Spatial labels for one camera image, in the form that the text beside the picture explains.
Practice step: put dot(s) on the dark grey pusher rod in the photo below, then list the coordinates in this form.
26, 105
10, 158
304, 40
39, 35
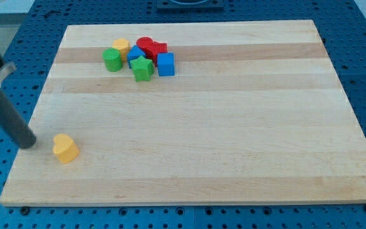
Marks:
14, 125

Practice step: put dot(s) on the yellow heart block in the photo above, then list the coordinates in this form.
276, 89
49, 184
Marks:
65, 149

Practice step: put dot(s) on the wooden board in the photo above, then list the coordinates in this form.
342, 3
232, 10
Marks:
254, 115

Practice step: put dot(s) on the green cylinder block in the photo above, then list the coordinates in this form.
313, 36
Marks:
112, 59

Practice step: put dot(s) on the yellow hexagon block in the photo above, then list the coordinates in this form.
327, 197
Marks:
123, 46

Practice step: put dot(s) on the blue triangle block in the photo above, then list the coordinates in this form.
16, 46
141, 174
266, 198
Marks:
133, 54

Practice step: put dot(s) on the green star block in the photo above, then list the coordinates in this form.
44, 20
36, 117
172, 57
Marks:
142, 69

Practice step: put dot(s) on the red circle block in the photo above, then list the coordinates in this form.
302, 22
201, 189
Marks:
144, 43

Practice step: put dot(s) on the red star block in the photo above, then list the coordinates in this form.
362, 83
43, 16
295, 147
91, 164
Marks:
154, 50

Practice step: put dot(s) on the blue cube block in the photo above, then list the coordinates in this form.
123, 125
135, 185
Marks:
166, 64

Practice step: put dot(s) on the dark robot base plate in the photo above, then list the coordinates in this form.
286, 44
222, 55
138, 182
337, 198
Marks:
166, 5

